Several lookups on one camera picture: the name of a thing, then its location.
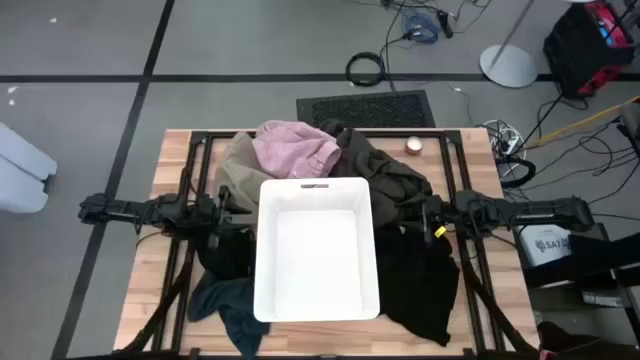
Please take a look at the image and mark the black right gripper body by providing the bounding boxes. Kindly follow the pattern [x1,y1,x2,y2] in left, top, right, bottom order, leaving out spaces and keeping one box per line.
[418,193,459,247]

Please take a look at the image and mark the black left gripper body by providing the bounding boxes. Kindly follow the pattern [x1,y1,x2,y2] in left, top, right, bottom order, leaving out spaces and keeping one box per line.
[197,185,236,250]

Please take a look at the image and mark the beige hooded garment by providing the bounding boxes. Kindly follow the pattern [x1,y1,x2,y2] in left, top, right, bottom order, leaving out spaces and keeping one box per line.
[214,131,264,221]

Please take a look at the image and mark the dark olive garment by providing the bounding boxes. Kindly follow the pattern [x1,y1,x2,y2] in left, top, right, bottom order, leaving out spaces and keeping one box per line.
[319,118,435,231]

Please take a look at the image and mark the pink shirt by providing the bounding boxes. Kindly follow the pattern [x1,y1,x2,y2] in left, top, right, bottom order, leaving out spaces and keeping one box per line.
[252,119,343,180]

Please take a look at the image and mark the white plastic laundry basket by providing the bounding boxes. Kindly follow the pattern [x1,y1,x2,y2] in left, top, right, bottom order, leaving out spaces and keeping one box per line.
[253,176,381,324]

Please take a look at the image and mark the dark navy garment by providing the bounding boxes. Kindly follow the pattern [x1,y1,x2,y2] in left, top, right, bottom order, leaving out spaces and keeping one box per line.
[187,274,272,359]

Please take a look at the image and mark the white power strip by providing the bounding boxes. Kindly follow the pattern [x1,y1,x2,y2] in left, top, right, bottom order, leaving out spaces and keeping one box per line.
[482,118,526,157]

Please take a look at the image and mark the black perforated floor mat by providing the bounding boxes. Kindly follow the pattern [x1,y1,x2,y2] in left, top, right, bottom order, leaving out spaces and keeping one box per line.
[296,89,436,129]

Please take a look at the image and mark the white printed cardboard box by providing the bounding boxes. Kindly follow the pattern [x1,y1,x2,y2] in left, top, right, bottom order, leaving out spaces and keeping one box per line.
[517,223,572,267]

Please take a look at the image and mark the grey round-base lamp stand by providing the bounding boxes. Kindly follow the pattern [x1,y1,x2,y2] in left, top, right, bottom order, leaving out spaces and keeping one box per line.
[478,0,539,89]

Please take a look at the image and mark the black side cart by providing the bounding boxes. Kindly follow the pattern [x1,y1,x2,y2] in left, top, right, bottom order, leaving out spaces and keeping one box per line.
[519,222,640,351]

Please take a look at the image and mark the person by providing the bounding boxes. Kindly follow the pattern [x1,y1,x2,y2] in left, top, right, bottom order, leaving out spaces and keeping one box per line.
[537,319,640,360]

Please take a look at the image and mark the black power strip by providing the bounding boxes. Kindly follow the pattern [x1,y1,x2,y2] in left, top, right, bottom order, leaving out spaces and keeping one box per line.
[436,8,455,40]

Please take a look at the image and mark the pale blue plastic object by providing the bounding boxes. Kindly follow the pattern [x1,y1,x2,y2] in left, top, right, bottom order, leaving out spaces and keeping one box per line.
[0,122,59,215]

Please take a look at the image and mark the black and red case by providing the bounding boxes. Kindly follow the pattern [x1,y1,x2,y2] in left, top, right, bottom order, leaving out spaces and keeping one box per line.
[542,0,637,99]

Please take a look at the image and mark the thick black cable coil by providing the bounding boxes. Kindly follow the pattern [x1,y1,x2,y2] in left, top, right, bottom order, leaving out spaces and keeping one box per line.
[494,154,537,190]

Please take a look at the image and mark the coiled thin black cable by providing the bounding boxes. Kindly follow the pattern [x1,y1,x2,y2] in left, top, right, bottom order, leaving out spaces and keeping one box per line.
[344,51,386,88]

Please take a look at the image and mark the yellow floor cable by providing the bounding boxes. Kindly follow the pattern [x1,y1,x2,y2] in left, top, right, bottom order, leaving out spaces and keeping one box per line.
[519,94,640,151]

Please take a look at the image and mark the blue tangled cable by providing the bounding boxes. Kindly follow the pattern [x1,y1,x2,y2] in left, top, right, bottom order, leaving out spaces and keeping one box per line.
[399,10,441,45]

